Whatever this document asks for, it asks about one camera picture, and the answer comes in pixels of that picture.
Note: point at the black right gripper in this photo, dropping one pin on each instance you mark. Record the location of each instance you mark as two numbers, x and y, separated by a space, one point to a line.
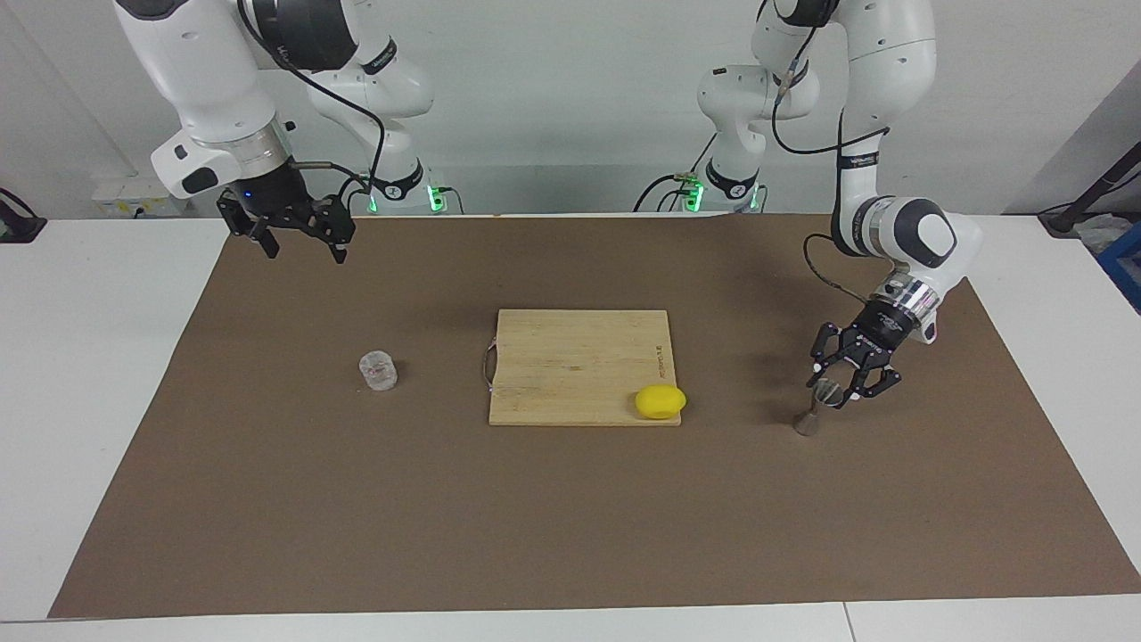
272 198

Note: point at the white wall socket box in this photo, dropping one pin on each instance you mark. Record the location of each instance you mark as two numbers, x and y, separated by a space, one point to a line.
125 196

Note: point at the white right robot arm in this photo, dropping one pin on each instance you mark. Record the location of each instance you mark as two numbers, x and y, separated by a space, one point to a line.
205 80

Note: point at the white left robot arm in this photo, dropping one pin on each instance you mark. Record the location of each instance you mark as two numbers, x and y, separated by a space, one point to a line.
891 71

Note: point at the yellow lemon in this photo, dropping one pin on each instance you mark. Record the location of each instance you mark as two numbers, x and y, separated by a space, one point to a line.
660 402

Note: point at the brown table mat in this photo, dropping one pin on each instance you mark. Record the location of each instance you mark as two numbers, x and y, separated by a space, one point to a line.
446 517

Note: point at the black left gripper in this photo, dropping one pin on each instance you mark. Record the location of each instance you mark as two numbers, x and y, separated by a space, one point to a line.
882 330

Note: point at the bamboo cutting board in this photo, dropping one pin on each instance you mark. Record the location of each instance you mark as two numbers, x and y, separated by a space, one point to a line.
570 366

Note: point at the steel double jigger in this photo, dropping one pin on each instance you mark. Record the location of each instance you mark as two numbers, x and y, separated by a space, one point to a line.
809 421

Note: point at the blue box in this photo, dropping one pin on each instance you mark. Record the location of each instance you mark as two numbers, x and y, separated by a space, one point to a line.
1125 263

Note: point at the black clamp base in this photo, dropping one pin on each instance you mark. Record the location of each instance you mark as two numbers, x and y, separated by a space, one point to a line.
18 227

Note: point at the black stand pole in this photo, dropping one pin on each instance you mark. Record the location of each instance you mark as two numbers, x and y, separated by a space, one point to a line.
1092 192

